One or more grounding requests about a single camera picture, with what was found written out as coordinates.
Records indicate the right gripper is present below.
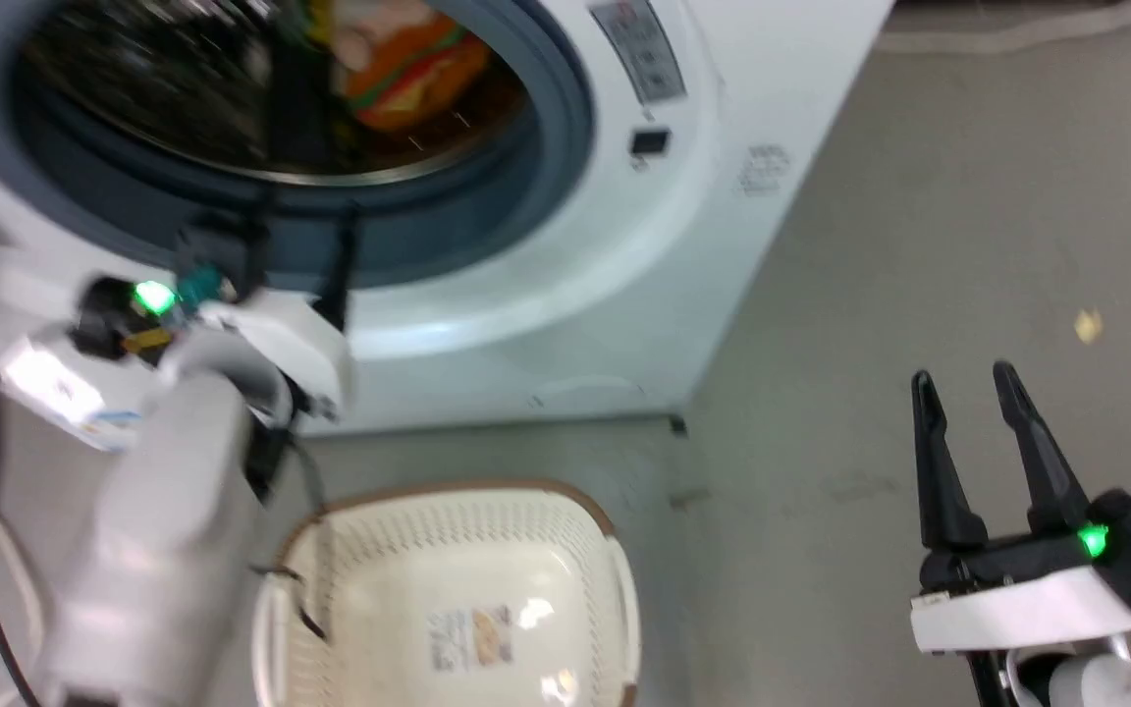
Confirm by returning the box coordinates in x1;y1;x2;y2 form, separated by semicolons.
909;360;1131;655

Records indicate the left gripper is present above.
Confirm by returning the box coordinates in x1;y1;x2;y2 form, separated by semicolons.
75;201;362;427

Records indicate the pink plush toy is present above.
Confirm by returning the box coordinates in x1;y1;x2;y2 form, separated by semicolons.
328;0;437;70

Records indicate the cream plastic laundry basket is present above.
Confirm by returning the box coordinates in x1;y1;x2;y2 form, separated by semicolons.
251;479;643;707

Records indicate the white front-load washing machine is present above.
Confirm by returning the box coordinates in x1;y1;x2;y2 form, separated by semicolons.
0;0;898;435

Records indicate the printed sticker label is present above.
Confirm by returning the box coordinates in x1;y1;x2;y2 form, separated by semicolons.
427;605;514;675

